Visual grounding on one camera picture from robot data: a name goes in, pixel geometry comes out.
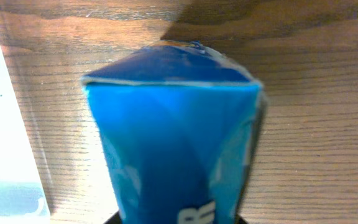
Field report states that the blue Kool Fever box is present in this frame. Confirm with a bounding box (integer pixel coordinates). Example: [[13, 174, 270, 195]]
[[81, 40, 267, 224]]

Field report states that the clear plastic container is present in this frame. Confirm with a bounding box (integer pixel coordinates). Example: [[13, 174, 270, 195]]
[[0, 46, 50, 223]]

